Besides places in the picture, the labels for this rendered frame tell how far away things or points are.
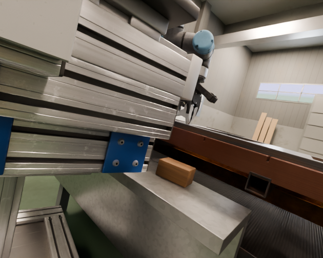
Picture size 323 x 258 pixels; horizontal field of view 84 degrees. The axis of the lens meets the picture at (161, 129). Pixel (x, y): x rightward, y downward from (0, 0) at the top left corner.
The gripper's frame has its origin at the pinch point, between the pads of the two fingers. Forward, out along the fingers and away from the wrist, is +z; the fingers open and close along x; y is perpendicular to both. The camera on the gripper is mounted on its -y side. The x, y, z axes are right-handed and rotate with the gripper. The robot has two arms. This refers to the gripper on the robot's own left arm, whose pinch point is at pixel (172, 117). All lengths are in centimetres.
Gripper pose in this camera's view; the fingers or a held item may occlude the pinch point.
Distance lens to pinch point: 116.8
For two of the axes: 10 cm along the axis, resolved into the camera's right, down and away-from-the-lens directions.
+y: 7.4, 2.5, -6.3
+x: 6.3, 1.0, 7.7
